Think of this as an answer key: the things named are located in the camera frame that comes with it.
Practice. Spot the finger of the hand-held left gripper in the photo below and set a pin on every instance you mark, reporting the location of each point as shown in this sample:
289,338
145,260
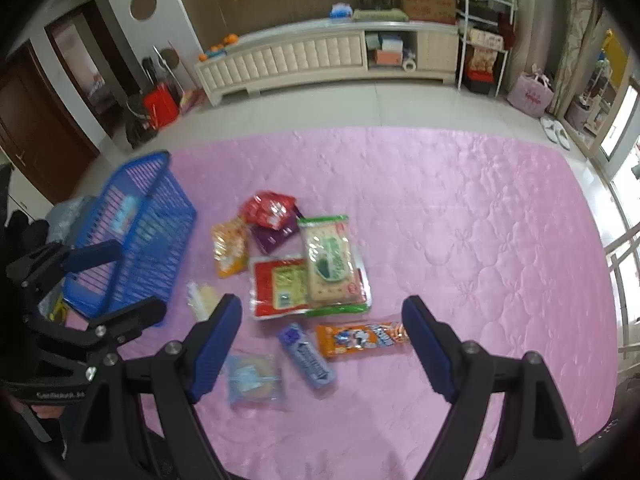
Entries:
135,315
95,255

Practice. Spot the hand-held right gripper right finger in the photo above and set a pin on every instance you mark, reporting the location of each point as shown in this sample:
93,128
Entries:
427,352

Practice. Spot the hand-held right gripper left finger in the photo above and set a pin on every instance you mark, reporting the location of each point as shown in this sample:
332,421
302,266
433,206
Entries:
215,347

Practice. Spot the small clear white packet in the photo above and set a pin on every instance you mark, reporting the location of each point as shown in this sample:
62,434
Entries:
202,300

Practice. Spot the clear round pastry packet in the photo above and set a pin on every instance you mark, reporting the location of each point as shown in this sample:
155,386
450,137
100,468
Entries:
252,380

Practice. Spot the light blue tissue packet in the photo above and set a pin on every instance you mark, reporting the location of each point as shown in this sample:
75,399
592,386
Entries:
125,212

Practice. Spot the blue plastic basket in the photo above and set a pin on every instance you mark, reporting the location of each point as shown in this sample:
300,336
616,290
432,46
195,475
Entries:
150,240

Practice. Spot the long orange cartoon packet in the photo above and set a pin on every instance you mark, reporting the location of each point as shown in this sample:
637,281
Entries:
360,338

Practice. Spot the red tray biscuit packet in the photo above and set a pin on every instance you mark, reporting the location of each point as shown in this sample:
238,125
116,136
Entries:
270,285

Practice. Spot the blue-purple gum packet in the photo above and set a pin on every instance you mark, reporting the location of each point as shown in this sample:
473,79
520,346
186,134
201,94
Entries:
305,357

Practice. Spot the orange snack packet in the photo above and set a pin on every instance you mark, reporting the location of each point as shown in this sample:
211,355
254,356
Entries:
229,252

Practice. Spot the purple snack packet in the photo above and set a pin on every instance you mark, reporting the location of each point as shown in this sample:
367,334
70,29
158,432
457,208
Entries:
270,241

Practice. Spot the green cracker packet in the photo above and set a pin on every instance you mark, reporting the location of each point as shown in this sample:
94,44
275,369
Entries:
327,260

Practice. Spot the red snack packet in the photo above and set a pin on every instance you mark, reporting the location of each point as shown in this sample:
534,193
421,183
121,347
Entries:
267,210

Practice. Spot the pink quilted blanket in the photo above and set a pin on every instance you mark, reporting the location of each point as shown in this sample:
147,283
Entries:
450,240

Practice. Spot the black bag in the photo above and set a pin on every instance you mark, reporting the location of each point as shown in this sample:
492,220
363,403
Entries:
137,125

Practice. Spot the brown wooden door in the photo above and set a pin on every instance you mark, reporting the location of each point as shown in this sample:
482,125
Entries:
35,130

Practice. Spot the red bag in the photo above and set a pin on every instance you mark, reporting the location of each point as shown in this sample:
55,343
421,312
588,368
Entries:
161,107

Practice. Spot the pink dustpan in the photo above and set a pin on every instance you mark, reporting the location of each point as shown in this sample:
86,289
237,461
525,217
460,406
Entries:
190,100

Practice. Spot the white slipper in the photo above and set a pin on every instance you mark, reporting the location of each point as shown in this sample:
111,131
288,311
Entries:
562,137
549,127

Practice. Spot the pink bag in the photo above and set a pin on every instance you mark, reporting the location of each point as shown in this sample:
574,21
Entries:
530,97

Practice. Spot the cream padded cabinet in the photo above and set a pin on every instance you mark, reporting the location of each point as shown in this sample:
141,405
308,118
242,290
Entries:
300,55

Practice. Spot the white paper roll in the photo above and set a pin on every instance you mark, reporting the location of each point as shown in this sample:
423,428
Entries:
410,64

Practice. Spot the orange box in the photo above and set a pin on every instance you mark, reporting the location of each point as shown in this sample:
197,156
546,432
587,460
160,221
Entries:
387,56

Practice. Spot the white metal rack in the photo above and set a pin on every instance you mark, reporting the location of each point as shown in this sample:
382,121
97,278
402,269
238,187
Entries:
482,35

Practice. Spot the green cushion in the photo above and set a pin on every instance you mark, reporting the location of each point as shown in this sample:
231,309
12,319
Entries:
380,15

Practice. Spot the patterned curtain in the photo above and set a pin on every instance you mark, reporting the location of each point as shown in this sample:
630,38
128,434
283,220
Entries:
575,45

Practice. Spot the cardboard box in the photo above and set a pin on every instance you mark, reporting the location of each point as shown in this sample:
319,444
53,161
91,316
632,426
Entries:
427,6

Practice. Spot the blue tissue box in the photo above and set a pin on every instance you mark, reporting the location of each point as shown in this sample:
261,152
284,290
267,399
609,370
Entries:
341,11

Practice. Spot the standing air conditioner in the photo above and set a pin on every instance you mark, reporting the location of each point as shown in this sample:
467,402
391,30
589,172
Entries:
532,20

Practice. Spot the row of dark bottles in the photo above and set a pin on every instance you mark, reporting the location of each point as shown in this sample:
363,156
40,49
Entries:
377,0

